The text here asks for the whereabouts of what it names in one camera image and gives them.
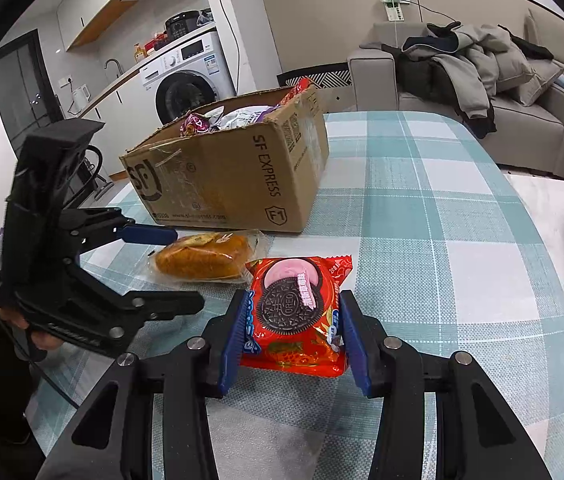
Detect dark glass door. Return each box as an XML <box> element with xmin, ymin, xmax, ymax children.
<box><xmin>0</xmin><ymin>29</ymin><xmax>59</xmax><ymax>157</ymax></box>

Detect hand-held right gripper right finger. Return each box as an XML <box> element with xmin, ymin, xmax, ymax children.
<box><xmin>338</xmin><ymin>289</ymin><xmax>555</xmax><ymax>480</ymax></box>

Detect person's left hand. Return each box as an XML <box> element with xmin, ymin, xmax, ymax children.
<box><xmin>0</xmin><ymin>305</ymin><xmax>65</xmax><ymax>363</ymax></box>

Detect pile of jackets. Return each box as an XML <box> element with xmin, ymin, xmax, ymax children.
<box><xmin>361</xmin><ymin>22</ymin><xmax>564</xmax><ymax>139</ymax></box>

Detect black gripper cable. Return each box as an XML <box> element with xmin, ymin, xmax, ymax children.
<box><xmin>26</xmin><ymin>352</ymin><xmax>84</xmax><ymax>412</ymax></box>

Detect brown cardboard box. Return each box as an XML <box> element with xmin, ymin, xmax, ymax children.
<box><xmin>119</xmin><ymin>84</ymin><xmax>331</xmax><ymax>234</ymax></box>

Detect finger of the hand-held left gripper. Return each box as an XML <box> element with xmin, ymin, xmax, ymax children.
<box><xmin>68</xmin><ymin>264</ymin><xmax>207</xmax><ymax>334</ymax></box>
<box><xmin>59</xmin><ymin>209</ymin><xmax>179</xmax><ymax>262</ymax></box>

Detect white washing machine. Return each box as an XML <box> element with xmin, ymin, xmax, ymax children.
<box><xmin>139</xmin><ymin>31</ymin><xmax>237</xmax><ymax>127</ymax></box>

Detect clear bread packet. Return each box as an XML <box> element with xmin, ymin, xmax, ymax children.
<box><xmin>148</xmin><ymin>229</ymin><xmax>271</xmax><ymax>287</ymax></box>

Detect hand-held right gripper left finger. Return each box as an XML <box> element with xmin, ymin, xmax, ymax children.
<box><xmin>34</xmin><ymin>289</ymin><xmax>253</xmax><ymax>480</ymax></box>

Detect teal checked tablecloth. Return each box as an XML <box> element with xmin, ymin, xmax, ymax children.
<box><xmin>24</xmin><ymin>110</ymin><xmax>564</xmax><ymax>480</ymax></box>

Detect white electric kettle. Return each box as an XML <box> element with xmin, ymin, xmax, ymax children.
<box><xmin>70</xmin><ymin>86</ymin><xmax>91</xmax><ymax>114</ymax></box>

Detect white wall cabinet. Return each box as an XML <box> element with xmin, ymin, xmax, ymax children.
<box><xmin>56</xmin><ymin>0</ymin><xmax>139</xmax><ymax>52</ymax></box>

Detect white purple snack packet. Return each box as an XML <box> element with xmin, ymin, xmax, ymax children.
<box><xmin>211</xmin><ymin>105</ymin><xmax>275</xmax><ymax>132</ymax></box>

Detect red box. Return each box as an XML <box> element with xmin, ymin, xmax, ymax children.
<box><xmin>144</xmin><ymin>33</ymin><xmax>169</xmax><ymax>57</ymax></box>

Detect grey sofa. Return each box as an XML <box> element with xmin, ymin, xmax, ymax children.
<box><xmin>348</xmin><ymin>9</ymin><xmax>564</xmax><ymax>187</ymax></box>

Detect red sandwich cookie packet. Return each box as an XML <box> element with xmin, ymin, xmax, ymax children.
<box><xmin>239</xmin><ymin>254</ymin><xmax>353</xmax><ymax>379</ymax></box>

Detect black rice cooker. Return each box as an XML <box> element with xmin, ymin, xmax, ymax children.
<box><xmin>164</xmin><ymin>10</ymin><xmax>201</xmax><ymax>42</ymax></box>

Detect white wall power strip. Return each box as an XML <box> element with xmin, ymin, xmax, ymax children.
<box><xmin>379</xmin><ymin>0</ymin><xmax>411</xmax><ymax>22</ymax></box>

